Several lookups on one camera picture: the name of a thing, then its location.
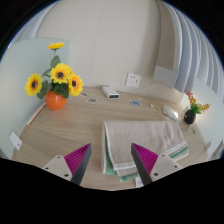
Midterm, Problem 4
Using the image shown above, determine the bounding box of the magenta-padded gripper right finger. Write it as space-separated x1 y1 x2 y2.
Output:
130 142 184 187

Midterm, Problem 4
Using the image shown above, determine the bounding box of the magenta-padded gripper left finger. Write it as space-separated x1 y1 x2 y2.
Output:
42 143 93 186

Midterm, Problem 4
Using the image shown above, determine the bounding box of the beige towel with green stripe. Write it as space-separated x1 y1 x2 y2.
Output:
100 119 190 188

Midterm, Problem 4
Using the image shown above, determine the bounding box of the small yellowish card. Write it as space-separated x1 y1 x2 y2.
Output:
150 103 162 112

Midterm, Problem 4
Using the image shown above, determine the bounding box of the black round vase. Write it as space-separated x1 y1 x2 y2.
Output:
183 109 197 125

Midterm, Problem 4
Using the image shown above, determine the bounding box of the orange round vase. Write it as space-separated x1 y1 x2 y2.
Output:
44 90 68 112

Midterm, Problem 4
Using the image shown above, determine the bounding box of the orange and green flower bunch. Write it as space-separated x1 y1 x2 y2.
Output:
184 90 211 115

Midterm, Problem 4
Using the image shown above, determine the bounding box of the small white box device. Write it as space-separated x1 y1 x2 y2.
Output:
101 86 121 100

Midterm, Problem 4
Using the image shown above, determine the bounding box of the frosted glass desk partition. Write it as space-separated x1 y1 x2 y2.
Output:
0 37 71 158
179 78 224 161

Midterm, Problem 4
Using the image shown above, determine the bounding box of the yellow sunflower bouquet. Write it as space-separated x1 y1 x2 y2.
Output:
24 41 85 100

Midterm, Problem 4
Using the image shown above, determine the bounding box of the pale grey curtain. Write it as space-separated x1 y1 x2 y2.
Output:
154 3 224 104

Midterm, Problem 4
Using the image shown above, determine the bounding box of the white wall socket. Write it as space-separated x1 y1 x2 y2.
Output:
125 72 142 89

